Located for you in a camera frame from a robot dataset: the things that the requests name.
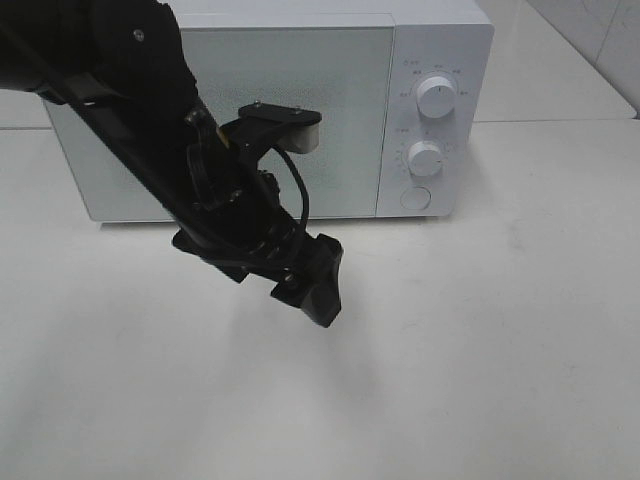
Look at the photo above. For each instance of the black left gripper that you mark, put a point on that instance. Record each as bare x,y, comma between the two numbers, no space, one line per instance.
252,236

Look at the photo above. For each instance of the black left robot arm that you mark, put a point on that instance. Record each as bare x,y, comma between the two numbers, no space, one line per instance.
120,66

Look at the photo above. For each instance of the white microwave oven body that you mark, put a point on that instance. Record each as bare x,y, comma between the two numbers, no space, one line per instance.
451,37

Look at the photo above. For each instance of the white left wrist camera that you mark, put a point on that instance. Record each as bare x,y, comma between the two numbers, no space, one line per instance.
261,127

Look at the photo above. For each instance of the upper white power knob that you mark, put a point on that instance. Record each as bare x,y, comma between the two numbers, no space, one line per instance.
435,95

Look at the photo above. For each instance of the lower white timer knob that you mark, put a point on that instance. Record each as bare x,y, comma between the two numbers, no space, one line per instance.
425,159

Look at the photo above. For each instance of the round white door button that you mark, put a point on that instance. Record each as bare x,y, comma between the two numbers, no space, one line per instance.
415,198

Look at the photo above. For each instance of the white microwave door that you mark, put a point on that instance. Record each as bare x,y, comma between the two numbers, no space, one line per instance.
340,73

